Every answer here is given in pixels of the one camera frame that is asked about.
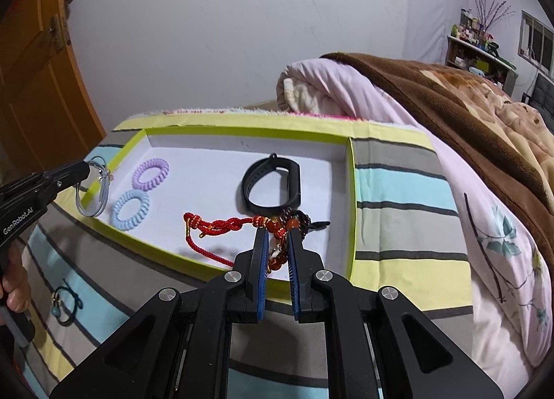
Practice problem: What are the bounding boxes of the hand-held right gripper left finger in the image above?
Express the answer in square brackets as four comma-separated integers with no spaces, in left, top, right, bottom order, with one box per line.
[50,228,270,399]

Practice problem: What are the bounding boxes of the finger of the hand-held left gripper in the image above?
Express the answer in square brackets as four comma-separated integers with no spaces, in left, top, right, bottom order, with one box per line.
[26,160,91,203]

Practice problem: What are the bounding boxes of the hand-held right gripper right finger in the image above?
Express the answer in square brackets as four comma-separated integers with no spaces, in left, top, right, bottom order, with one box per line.
[286,228,507,399]

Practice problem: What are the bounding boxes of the grey hair tie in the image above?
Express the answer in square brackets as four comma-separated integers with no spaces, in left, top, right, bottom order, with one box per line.
[75,157,114,217]

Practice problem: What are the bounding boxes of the dark beaded charm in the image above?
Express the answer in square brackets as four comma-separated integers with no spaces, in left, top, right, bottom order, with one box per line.
[260,207,330,274]

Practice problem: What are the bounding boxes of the red braided cord charm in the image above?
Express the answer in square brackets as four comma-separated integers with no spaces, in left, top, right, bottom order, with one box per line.
[183,212,260,271]

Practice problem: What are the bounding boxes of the blue spiral hair tie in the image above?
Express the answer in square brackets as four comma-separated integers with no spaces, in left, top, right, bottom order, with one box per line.
[111,190,150,232]

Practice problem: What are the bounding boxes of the purple spiral hair tie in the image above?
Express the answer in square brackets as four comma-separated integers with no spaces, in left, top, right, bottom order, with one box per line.
[132,159,170,189]

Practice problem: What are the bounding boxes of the black wristband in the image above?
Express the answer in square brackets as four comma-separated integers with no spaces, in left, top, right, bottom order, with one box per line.
[241,153,301,213]

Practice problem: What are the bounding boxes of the green shallow cardboard box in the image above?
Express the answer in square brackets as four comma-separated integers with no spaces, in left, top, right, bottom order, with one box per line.
[89,124,358,289]

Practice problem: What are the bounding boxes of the person's left hand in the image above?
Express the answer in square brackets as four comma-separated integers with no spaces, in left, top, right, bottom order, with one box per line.
[0,238,32,314]

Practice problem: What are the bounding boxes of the orange wooden door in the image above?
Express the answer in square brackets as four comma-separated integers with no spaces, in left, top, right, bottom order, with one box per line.
[0,0,107,175]

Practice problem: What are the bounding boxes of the striped bed sheet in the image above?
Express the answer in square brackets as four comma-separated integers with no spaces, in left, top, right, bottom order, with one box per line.
[17,109,477,399]

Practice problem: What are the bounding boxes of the metal door latch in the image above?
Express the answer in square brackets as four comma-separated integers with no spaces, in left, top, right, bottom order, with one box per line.
[47,16,72,51]

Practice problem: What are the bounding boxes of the white floral quilt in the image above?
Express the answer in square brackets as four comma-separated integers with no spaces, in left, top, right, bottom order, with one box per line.
[277,57,554,382]

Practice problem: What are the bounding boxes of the brown plush blanket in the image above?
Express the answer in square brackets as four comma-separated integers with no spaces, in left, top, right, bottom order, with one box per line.
[320,53,554,252]

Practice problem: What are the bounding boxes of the cluttered wooden shelf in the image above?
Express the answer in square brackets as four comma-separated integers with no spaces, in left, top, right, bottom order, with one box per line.
[446,9,518,92]

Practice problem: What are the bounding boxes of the black chair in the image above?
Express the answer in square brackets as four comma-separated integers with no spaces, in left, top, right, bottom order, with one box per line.
[521,74,554,109]

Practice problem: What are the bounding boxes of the purple flower branches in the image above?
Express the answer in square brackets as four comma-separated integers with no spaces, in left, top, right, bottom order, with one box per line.
[472,0,516,32]

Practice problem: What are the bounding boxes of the barred window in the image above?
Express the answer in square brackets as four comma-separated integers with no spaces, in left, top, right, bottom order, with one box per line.
[519,9,554,66]

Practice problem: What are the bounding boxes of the black hair tie with bead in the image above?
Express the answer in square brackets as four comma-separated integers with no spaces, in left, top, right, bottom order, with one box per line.
[51,280,85,326]

